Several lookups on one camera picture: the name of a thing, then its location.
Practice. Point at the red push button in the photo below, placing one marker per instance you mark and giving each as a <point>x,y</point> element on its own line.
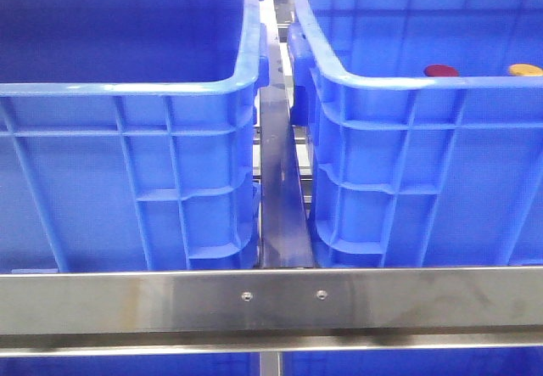
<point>440,70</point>

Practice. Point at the yellow push button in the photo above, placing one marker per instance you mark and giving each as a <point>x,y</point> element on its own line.
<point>525,70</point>

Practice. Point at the steel rack centre divider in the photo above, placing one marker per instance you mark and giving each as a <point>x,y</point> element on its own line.
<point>286,242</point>

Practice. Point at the left blue plastic crate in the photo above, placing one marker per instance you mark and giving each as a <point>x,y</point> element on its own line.
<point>127,132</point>

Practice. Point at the blue plastic crate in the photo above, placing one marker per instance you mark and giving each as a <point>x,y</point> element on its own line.
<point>417,171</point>
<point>127,132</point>

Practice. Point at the right blue plastic crate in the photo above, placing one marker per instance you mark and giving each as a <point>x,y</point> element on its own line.
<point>417,171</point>

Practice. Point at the lower left blue crate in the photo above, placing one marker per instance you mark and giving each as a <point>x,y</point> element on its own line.
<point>192,364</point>

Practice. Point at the lower right blue crate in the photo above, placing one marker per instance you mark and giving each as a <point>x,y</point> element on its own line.
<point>469,361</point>

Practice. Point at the steel rack front rail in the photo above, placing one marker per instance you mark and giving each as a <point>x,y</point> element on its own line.
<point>151,313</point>

